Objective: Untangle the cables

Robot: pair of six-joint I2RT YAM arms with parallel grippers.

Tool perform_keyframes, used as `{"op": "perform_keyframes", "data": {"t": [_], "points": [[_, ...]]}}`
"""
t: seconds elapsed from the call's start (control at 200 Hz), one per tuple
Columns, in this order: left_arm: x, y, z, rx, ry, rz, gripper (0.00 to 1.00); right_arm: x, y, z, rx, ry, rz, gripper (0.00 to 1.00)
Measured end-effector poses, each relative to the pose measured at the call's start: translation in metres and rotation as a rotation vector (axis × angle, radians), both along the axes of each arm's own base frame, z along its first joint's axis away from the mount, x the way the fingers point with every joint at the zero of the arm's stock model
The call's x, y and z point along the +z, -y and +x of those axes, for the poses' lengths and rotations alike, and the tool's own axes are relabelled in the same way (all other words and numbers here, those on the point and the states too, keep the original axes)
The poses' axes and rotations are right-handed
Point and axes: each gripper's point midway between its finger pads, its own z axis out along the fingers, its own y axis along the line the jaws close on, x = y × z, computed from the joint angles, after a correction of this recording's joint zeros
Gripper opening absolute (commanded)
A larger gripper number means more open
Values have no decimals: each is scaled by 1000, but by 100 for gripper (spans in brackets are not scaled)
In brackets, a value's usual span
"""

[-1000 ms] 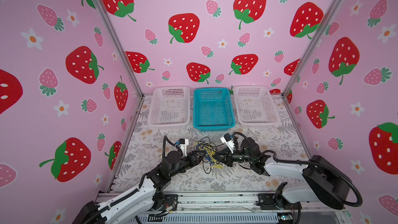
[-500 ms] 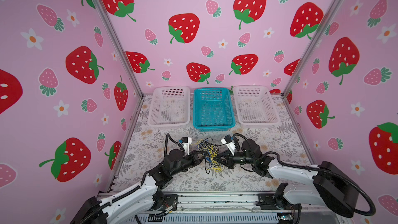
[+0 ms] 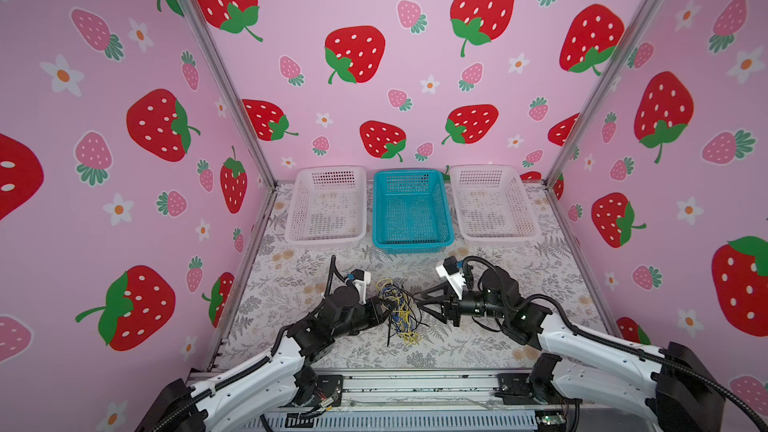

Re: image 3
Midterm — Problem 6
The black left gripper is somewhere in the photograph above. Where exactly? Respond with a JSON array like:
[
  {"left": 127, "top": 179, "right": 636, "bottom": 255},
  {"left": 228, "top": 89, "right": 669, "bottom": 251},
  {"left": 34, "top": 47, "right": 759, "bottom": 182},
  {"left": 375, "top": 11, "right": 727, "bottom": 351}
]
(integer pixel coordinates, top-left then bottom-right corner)
[{"left": 332, "top": 296, "right": 397, "bottom": 343}]

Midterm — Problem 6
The cable bundle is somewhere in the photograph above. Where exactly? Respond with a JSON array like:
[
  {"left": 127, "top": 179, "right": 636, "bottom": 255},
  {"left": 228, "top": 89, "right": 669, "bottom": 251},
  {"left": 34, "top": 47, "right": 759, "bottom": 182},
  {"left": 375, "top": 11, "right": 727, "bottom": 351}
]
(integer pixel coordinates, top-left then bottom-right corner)
[{"left": 373, "top": 277, "right": 431, "bottom": 348}]

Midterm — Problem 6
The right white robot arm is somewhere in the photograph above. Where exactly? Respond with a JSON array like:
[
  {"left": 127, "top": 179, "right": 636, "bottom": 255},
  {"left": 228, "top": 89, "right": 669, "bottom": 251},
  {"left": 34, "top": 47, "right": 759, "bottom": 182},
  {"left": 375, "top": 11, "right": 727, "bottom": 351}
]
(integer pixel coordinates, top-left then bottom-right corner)
[{"left": 415, "top": 256, "right": 767, "bottom": 431}]

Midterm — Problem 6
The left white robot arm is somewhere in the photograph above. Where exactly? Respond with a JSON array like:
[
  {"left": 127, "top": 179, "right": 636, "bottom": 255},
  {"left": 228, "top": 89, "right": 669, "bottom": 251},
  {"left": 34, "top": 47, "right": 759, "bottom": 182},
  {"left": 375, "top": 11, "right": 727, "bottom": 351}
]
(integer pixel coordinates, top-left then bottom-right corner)
[{"left": 136, "top": 285, "right": 396, "bottom": 431}]

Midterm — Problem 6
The teal plastic basket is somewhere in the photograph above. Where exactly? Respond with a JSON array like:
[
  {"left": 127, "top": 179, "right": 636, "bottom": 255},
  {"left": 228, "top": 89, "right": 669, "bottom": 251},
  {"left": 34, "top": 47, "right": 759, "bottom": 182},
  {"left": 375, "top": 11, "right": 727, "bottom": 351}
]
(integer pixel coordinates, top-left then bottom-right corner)
[{"left": 372, "top": 169, "right": 455, "bottom": 254}]

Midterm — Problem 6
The right white plastic basket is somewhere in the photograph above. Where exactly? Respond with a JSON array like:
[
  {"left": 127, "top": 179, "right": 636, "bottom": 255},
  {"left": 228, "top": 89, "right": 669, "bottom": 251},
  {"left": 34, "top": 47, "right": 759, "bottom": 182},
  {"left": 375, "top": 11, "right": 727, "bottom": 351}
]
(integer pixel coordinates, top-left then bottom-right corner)
[{"left": 449, "top": 165, "right": 541, "bottom": 247}]

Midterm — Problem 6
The white plastic basket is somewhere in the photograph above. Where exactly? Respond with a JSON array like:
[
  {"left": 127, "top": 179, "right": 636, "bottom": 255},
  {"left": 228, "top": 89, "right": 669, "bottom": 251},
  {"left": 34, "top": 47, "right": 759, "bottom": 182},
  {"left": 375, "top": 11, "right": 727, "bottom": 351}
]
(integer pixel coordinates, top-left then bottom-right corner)
[
  {"left": 449, "top": 165, "right": 541, "bottom": 247},
  {"left": 285, "top": 166, "right": 367, "bottom": 248}
]

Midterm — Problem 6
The left white plastic basket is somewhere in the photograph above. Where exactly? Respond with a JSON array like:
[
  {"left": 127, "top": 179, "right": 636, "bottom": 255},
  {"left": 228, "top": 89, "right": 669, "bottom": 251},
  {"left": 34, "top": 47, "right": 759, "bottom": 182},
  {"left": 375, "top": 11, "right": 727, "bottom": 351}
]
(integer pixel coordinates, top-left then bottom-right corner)
[{"left": 285, "top": 166, "right": 367, "bottom": 248}]

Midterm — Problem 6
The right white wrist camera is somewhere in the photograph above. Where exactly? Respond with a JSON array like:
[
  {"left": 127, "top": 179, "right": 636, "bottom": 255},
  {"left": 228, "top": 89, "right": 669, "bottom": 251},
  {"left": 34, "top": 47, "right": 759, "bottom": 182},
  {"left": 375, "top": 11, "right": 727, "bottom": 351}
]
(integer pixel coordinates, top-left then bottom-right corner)
[{"left": 435, "top": 256, "right": 474, "bottom": 299}]

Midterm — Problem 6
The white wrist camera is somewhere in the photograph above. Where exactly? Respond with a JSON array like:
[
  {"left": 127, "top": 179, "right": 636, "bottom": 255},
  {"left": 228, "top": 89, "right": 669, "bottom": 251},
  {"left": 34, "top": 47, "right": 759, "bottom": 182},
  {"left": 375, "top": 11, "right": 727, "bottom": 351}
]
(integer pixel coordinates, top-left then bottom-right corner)
[
  {"left": 347, "top": 269, "right": 372, "bottom": 305},
  {"left": 435, "top": 256, "right": 474, "bottom": 299}
]

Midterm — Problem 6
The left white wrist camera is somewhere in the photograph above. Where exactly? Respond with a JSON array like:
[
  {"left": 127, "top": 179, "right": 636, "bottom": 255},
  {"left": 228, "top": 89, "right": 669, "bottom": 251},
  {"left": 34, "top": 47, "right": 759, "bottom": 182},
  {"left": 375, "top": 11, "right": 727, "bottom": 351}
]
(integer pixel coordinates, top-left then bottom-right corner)
[{"left": 347, "top": 269, "right": 372, "bottom": 305}]

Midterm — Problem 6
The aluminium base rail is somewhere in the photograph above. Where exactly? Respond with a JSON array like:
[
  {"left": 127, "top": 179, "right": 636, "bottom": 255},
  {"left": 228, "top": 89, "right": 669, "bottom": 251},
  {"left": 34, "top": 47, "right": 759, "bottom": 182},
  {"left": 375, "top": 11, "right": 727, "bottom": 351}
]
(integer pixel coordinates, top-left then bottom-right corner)
[{"left": 179, "top": 368, "right": 661, "bottom": 432}]

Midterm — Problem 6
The left aluminium corner post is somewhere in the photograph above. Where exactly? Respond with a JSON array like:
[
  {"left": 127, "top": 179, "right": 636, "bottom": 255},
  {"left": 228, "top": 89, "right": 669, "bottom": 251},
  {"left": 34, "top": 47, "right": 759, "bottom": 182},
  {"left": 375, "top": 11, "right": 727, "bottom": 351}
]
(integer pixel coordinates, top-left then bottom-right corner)
[{"left": 177, "top": 0, "right": 276, "bottom": 189}]

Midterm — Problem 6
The aluminium corner post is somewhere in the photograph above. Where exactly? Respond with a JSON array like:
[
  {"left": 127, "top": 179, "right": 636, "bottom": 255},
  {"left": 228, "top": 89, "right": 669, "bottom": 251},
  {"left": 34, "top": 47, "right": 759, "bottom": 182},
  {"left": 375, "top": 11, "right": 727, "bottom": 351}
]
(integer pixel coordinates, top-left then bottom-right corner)
[
  {"left": 543, "top": 0, "right": 665, "bottom": 192},
  {"left": 177, "top": 0, "right": 276, "bottom": 189}
]

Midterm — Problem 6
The right aluminium corner post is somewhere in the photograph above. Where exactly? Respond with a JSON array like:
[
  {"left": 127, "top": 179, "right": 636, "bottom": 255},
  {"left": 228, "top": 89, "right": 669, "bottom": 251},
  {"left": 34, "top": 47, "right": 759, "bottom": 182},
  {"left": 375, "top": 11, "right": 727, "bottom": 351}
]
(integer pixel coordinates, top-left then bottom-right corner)
[{"left": 543, "top": 0, "right": 665, "bottom": 192}]

